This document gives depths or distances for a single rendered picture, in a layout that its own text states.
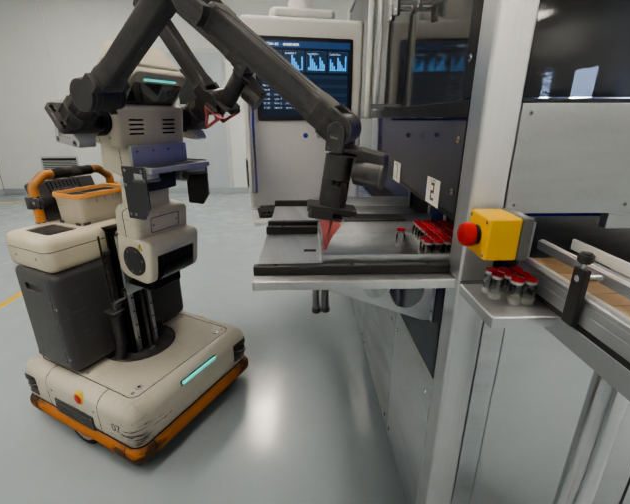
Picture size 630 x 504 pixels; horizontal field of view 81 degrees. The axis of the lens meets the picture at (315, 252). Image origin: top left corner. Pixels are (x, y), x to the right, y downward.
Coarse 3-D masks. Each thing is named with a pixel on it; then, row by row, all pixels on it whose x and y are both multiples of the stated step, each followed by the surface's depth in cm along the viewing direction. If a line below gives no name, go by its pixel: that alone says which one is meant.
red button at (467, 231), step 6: (468, 222) 62; (462, 228) 61; (468, 228) 60; (474, 228) 60; (462, 234) 61; (468, 234) 60; (474, 234) 60; (462, 240) 61; (468, 240) 60; (474, 240) 61
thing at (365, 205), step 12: (360, 204) 133; (372, 204) 133; (384, 204) 133; (396, 204) 133; (360, 216) 108; (372, 216) 108; (384, 216) 108; (396, 216) 108; (408, 216) 108; (420, 216) 109
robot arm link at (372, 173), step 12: (336, 132) 69; (336, 144) 70; (348, 144) 75; (360, 156) 71; (372, 156) 70; (384, 156) 70; (360, 168) 71; (372, 168) 70; (384, 168) 71; (360, 180) 72; (372, 180) 71; (384, 180) 74
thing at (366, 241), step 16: (352, 224) 100; (368, 224) 100; (384, 224) 100; (400, 224) 100; (320, 240) 85; (336, 240) 95; (352, 240) 95; (368, 240) 95; (384, 240) 95; (320, 256) 85; (336, 256) 76; (352, 256) 76; (368, 256) 76; (384, 256) 76; (400, 256) 76; (416, 256) 76; (432, 256) 76; (448, 256) 76
